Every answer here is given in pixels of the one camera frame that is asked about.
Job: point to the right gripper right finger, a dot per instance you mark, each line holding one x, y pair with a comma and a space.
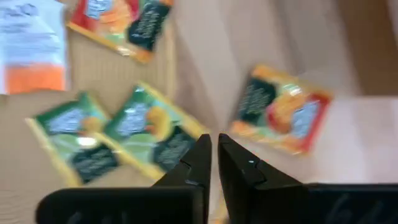
248, 199

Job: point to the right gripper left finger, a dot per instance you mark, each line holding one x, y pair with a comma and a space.
186, 199

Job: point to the green tea packet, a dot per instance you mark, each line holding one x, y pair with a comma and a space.
140, 121
68, 124

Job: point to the red peach tea packet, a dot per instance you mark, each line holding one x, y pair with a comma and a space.
280, 109
115, 18

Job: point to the white orange tea packet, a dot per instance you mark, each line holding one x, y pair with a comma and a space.
31, 46

